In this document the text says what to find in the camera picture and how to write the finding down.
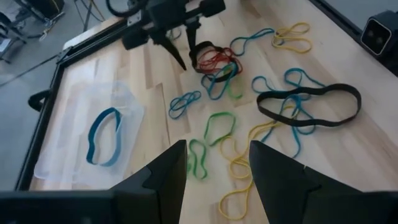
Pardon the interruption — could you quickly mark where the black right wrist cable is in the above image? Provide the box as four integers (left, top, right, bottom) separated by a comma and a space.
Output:
104, 0, 149, 19

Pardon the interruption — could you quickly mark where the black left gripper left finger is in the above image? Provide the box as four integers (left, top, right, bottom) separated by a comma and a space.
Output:
108, 139, 188, 224

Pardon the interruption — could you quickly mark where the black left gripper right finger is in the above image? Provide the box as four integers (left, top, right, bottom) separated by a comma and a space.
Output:
248, 139, 364, 224

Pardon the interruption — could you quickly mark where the wide blue rubber band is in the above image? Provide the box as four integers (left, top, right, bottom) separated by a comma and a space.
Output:
86, 107, 123, 167

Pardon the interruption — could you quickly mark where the large wide black rubber band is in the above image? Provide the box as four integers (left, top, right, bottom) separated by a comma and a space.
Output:
256, 83, 363, 128

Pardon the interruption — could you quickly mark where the black clamp handle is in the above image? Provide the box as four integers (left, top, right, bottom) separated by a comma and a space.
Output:
27, 89, 52, 113

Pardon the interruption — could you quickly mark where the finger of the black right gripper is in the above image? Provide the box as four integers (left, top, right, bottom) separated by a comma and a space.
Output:
150, 30, 188, 72
185, 21, 201, 62

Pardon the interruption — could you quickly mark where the black table-level camera box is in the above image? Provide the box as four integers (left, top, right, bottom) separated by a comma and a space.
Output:
359, 10, 398, 65

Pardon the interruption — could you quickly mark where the small wide black rubber band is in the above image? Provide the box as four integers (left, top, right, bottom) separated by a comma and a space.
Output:
188, 40, 243, 83

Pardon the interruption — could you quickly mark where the thin yellow rubber band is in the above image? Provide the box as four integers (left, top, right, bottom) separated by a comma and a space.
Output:
247, 105, 295, 144
271, 21, 313, 54
217, 136, 254, 221

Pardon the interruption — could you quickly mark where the clear plastic bin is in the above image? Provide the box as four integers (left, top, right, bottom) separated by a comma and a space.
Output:
33, 80, 146, 187

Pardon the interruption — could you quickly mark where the long teal rubber band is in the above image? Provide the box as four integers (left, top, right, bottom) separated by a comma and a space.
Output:
251, 67, 326, 138

